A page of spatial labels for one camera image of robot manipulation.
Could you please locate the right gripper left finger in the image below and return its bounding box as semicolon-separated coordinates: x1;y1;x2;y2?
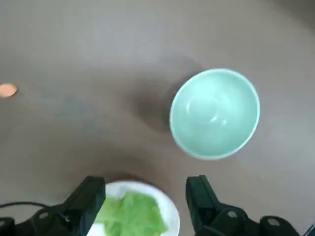
0;176;106;236

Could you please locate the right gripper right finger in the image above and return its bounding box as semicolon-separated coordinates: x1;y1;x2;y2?
186;175;307;236

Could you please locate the green lettuce leaf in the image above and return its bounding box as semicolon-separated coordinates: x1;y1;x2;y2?
94;191;169;236

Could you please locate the pale green bowl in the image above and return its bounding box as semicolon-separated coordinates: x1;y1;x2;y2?
169;68;261;161

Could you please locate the white plate with pinkish rim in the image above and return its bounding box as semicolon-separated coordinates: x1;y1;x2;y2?
87;181;181;236

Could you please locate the orange carrot slice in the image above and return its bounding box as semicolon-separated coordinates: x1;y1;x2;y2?
0;83;19;99

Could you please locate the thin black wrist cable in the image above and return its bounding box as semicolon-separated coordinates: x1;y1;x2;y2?
0;201;54;211

